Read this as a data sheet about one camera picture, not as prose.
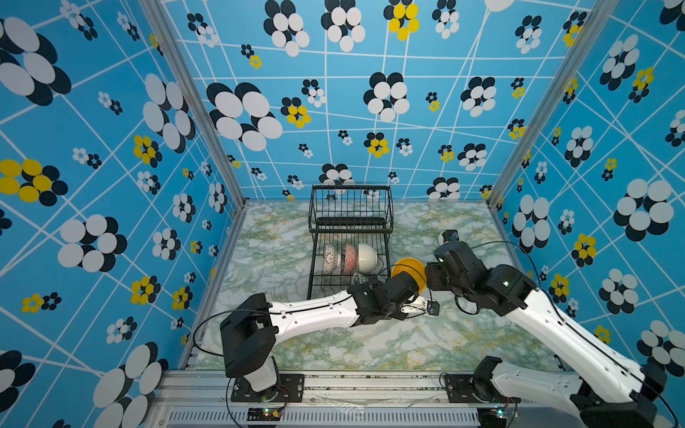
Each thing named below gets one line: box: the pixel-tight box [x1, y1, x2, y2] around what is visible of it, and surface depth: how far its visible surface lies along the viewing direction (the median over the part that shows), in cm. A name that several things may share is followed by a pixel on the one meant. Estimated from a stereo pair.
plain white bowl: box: [357, 242, 379, 274], surface depth 91 cm
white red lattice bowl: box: [322, 243, 342, 275], surface depth 91 cm
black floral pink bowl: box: [344, 244, 358, 274], surface depth 91 cm
